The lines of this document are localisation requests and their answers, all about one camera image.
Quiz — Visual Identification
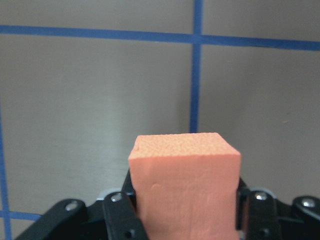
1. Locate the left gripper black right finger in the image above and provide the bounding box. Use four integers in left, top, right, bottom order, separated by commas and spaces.
235, 179, 283, 240

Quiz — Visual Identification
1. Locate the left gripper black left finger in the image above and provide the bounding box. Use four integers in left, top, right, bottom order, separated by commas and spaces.
99, 171, 148, 240

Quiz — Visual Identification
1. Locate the orange foam block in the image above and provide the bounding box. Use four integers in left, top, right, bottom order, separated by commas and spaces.
128, 133, 241, 240

